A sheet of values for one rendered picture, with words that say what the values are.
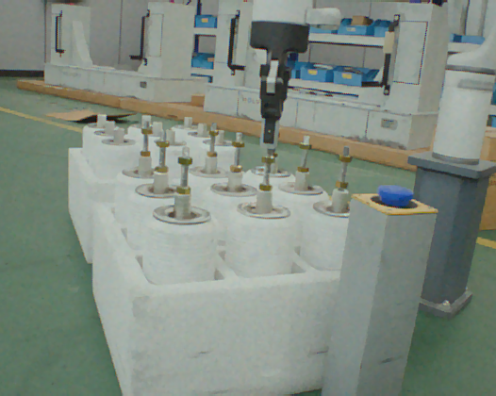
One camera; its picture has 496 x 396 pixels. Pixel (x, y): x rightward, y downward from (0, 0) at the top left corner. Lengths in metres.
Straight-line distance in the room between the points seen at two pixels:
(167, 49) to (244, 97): 0.92
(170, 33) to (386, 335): 3.53
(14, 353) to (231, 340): 0.35
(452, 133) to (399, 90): 1.77
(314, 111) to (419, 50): 0.66
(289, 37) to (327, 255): 0.30
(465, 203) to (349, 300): 0.48
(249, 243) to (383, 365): 0.23
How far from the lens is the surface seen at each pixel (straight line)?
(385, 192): 0.59
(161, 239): 0.65
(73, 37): 5.13
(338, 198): 0.77
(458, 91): 1.06
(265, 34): 0.67
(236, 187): 0.82
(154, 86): 3.93
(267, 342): 0.72
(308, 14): 0.68
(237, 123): 3.24
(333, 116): 2.92
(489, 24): 1.06
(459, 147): 1.06
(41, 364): 0.85
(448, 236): 1.07
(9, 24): 7.31
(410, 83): 2.79
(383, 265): 0.58
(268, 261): 0.70
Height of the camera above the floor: 0.46
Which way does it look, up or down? 15 degrees down
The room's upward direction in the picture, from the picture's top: 5 degrees clockwise
